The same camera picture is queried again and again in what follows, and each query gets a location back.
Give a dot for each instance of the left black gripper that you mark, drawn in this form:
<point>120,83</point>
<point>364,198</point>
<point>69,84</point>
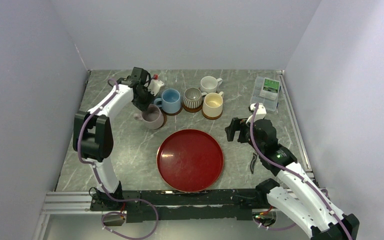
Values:
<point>143,106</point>

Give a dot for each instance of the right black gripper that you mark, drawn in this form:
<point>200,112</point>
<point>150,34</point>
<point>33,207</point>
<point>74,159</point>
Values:
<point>237,124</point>

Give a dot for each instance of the cream yellow mug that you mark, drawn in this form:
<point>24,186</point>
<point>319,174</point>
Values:
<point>213,103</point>

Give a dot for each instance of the blue mug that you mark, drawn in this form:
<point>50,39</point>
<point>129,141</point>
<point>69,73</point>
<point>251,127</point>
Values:
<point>169,101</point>

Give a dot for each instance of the lilac mug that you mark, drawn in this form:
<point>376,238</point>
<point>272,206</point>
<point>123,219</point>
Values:
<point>152,118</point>

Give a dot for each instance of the brown coaster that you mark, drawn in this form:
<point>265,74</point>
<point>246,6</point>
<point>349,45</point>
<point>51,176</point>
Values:
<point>192,110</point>
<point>211,117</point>
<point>172,114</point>
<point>164,120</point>

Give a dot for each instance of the white mug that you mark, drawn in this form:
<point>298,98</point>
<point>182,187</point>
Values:
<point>210,84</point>

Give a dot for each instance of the grey ribbed mug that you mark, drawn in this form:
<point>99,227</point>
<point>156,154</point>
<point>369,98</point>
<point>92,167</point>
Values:
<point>193,97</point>

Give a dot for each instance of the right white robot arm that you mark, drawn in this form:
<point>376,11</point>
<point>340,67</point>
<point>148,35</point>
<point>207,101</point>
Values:
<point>309,208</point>

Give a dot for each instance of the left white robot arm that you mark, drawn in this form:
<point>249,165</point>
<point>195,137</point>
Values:
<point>92,133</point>

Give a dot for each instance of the clear plastic parts box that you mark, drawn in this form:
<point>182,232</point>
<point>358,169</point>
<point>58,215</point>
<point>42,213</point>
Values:
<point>266,91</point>

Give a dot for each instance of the red round tray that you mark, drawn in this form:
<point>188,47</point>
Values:
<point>190,160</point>

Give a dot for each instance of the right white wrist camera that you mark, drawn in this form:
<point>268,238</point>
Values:
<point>258,112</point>

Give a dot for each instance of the black handled pliers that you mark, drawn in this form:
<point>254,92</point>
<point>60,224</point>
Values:
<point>255,156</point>

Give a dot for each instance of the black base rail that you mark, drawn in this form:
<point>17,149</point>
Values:
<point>164,205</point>

